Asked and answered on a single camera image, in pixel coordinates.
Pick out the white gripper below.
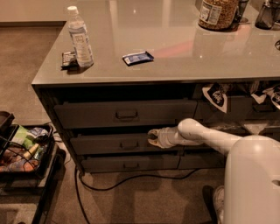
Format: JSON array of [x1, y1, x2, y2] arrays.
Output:
[[148, 127, 178, 149]]

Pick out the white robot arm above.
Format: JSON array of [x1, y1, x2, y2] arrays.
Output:
[[148, 118, 280, 224]]

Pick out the grey drawer cabinet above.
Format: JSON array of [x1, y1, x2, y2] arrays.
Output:
[[32, 0, 280, 172]]

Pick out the blue snack packet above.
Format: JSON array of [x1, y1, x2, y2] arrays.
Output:
[[122, 51, 154, 66]]

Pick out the left white sneaker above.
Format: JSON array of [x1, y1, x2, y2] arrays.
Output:
[[213, 185, 224, 224]]

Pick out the clear plastic water bottle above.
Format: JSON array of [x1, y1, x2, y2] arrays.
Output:
[[67, 6, 94, 68]]

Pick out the green snack bag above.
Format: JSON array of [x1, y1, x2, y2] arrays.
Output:
[[11, 126, 49, 150]]

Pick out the large popcorn kernel jar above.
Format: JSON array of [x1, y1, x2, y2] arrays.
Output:
[[198, 0, 238, 31]]

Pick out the black stemmed object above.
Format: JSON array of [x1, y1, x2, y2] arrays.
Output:
[[234, 0, 249, 23]]

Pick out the dark glass container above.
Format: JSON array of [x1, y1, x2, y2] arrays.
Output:
[[255, 0, 280, 30]]

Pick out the black power cable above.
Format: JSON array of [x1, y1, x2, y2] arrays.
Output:
[[73, 164, 202, 224]]

